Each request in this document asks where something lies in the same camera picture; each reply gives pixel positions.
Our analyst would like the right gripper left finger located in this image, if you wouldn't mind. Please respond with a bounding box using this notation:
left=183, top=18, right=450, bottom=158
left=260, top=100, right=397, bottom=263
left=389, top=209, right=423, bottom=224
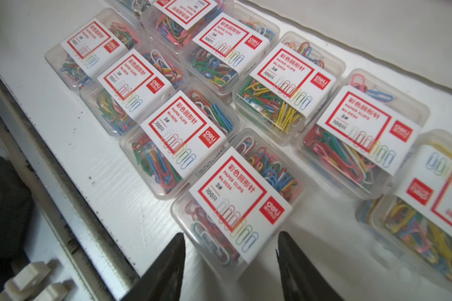
left=122, top=233, right=186, bottom=301

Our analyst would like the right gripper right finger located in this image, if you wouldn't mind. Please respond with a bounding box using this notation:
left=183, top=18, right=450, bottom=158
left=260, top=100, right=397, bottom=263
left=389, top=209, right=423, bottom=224
left=276, top=231, right=342, bottom=300

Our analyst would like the paper clip box thirteenth removed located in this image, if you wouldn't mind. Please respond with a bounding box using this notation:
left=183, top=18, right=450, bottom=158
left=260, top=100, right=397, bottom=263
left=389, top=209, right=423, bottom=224
left=171, top=129, right=307, bottom=281

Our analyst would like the paper clip box twelfth removed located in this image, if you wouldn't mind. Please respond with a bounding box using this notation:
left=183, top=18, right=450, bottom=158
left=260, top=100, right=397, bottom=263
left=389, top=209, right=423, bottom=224
left=120, top=79, right=241, bottom=200

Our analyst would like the paper clip box eleventh removed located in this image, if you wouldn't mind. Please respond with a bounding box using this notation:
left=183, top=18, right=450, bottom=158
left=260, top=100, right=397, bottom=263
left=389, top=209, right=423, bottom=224
left=80, top=41, right=189, bottom=140

